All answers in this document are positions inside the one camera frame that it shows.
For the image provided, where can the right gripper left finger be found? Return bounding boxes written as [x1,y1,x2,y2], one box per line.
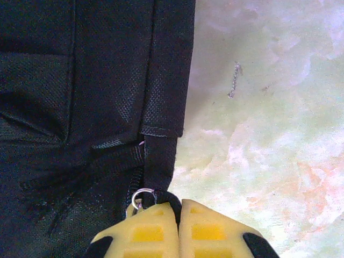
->
[85,202,180,258]

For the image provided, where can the black backpack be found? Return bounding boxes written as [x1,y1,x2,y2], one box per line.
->
[0,0,196,258]

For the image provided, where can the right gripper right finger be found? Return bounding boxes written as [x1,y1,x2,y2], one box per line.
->
[178,198,280,258]

